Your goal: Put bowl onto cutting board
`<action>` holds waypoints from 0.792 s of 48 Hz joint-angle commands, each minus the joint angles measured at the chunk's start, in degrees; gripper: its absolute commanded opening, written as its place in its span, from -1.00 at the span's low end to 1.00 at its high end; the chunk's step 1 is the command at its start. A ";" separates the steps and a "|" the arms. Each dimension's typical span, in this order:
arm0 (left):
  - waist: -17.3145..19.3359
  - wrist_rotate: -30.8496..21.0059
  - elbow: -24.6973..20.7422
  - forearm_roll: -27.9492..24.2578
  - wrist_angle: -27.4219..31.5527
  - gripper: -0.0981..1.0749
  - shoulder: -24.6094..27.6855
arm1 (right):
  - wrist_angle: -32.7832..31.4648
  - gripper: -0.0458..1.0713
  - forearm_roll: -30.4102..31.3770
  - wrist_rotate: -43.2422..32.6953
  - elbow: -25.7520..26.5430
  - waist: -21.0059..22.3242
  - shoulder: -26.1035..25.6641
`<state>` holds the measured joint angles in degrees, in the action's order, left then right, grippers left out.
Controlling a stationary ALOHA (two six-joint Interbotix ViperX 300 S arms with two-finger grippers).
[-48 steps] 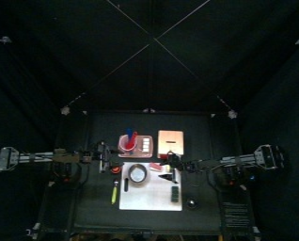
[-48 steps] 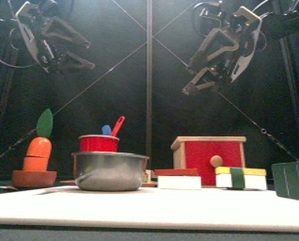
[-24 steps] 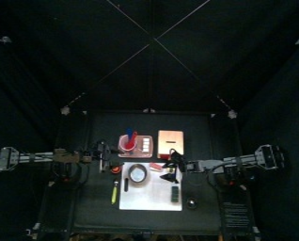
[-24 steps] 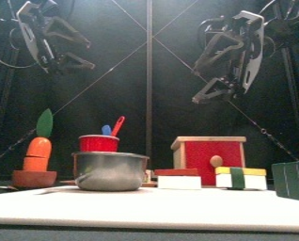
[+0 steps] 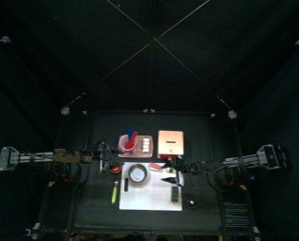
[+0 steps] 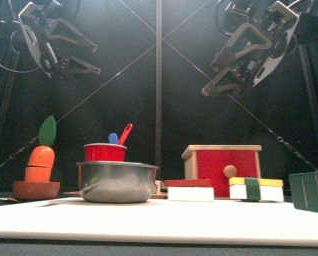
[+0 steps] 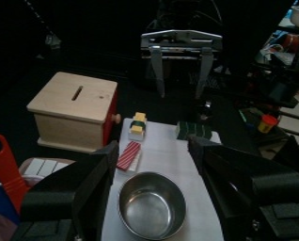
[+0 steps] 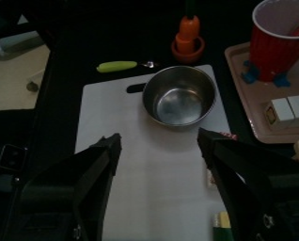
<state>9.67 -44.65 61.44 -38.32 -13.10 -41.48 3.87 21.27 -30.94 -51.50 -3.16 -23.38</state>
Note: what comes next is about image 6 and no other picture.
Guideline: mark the small steel bowl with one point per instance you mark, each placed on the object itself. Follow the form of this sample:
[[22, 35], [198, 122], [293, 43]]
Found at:
[[116, 183]]

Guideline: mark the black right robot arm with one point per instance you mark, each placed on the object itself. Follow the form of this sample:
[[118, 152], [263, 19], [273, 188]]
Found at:
[[316, 23]]

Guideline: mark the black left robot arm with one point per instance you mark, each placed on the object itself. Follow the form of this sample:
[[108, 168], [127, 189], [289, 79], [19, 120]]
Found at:
[[2, 30]]

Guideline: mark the white plastic cutting board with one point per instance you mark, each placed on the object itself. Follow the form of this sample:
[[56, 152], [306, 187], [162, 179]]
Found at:
[[166, 220]]

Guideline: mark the orange box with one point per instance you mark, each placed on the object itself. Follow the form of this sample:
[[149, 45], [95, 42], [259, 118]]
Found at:
[[219, 156]]

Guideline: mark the blue toy utensil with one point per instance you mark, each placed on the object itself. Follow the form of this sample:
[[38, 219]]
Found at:
[[112, 138]]

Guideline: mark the red plastic cup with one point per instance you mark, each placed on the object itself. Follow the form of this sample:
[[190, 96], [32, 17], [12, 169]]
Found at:
[[104, 153]]

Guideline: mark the orange toy carrot green leaf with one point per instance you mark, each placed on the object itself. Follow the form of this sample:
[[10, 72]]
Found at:
[[42, 160]]

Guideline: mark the red white toy sushi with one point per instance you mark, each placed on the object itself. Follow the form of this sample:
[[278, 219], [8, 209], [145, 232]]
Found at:
[[190, 193]]

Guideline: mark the yellow toy sushi green band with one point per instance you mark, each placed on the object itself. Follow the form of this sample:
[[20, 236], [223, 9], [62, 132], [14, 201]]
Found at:
[[266, 192]]

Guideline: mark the dark green toy block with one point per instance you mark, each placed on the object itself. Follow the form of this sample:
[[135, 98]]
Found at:
[[310, 191]]

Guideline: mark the brown wooden pot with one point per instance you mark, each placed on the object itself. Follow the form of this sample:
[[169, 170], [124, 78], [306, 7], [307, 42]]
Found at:
[[36, 190]]

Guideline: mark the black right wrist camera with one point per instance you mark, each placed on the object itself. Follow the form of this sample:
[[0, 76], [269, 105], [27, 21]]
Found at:
[[242, 13]]

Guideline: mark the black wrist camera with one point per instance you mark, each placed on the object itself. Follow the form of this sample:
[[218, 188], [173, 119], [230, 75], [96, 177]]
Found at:
[[50, 6], [242, 13]]

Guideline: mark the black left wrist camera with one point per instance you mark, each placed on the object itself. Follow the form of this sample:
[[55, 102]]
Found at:
[[50, 6]]

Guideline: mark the vertical metal frame pole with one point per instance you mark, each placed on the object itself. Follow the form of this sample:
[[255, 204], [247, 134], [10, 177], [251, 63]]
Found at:
[[159, 100]]

